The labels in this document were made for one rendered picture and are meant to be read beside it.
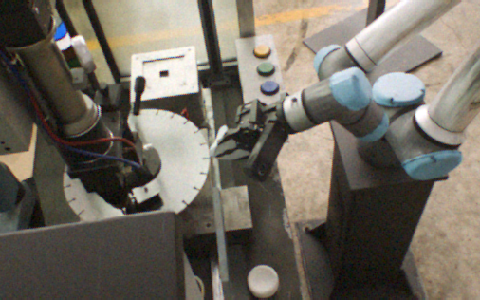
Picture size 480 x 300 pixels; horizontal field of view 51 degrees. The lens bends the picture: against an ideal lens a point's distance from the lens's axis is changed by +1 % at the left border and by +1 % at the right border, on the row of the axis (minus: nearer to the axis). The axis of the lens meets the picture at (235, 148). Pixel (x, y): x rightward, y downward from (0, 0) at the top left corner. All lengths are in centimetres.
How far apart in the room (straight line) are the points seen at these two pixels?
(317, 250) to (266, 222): 80
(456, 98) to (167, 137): 62
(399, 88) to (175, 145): 53
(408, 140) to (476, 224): 111
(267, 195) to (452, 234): 105
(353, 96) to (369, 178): 47
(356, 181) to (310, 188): 88
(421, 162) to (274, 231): 38
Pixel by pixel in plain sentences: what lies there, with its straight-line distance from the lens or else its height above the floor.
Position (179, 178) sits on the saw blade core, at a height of 95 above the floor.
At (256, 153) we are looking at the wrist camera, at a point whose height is 108.
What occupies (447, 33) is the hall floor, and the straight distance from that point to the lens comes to 293.
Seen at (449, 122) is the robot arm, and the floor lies 102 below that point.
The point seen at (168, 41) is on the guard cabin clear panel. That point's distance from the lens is 150.
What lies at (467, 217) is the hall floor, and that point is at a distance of 223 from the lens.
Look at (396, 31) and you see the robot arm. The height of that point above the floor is 118.
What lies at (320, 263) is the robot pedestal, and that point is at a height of 1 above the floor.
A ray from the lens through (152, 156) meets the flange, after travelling 115.
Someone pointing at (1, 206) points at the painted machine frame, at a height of 123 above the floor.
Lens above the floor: 185
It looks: 53 degrees down
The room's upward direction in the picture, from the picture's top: 9 degrees counter-clockwise
